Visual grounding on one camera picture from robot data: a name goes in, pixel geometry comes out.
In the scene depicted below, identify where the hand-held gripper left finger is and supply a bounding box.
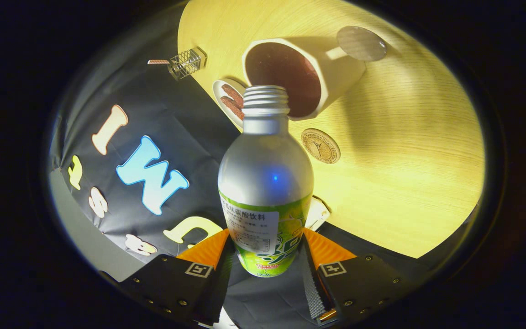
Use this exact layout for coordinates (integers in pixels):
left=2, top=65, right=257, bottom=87
left=108, top=228, right=237, bottom=327

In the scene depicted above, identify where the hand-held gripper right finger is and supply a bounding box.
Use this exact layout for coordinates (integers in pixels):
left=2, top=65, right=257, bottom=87
left=298, top=228, right=407, bottom=326

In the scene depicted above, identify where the silver bottle with green label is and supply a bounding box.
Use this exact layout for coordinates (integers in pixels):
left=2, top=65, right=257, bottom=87
left=217, top=85, right=315, bottom=278

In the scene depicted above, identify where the round cork coaster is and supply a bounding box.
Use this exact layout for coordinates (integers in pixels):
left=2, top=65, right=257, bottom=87
left=301, top=128, right=341, bottom=164

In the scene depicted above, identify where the beige cup with handle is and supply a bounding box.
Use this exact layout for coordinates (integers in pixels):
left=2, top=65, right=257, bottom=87
left=242, top=26, right=388, bottom=121

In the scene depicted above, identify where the white toaster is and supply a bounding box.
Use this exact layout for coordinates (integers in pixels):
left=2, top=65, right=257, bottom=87
left=305, top=196, right=331, bottom=231

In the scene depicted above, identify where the wooden table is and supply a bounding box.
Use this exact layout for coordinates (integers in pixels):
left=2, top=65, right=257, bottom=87
left=177, top=0, right=486, bottom=259

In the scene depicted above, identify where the black backdrop cloth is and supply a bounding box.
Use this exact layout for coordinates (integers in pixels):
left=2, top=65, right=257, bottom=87
left=48, top=9, right=480, bottom=329

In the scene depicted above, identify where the brown meat piece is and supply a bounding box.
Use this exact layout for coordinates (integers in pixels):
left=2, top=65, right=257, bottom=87
left=220, top=95, right=244, bottom=120
left=221, top=84, right=244, bottom=104

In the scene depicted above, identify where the white oval plate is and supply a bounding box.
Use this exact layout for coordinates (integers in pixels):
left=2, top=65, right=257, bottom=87
left=212, top=79, right=247, bottom=131

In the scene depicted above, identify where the wire mesh holder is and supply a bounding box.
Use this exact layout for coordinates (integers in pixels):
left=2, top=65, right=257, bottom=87
left=167, top=47, right=208, bottom=81

